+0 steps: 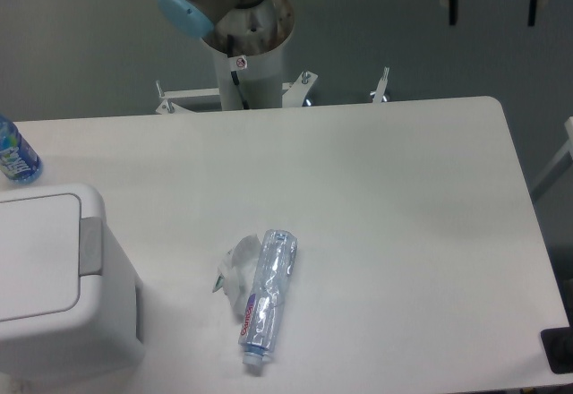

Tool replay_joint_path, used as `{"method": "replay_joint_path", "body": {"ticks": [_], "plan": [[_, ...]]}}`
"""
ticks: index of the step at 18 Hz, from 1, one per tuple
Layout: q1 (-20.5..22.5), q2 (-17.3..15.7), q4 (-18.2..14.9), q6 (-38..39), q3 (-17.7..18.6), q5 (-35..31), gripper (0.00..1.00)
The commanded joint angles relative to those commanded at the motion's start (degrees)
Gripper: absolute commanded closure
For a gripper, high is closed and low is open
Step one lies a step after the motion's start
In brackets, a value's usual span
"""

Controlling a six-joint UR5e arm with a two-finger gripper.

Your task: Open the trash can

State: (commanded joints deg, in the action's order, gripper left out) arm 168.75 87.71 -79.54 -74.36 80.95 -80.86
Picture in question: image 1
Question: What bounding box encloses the white plastic trash can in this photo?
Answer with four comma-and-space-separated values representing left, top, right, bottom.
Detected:
1, 184, 144, 381

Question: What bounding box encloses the black device at table corner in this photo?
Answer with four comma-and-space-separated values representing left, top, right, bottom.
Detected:
541, 327, 572, 374

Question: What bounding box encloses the crumpled white paper wrapper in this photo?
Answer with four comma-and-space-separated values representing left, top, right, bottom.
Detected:
212, 235, 261, 319

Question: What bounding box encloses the crushed clear plastic bottle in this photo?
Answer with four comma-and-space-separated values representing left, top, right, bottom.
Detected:
238, 230, 298, 368

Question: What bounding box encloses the blue labelled water bottle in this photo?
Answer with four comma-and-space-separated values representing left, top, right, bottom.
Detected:
1, 116, 43, 184

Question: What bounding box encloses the white frame at right edge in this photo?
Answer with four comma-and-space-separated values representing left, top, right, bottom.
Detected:
529, 116, 572, 202

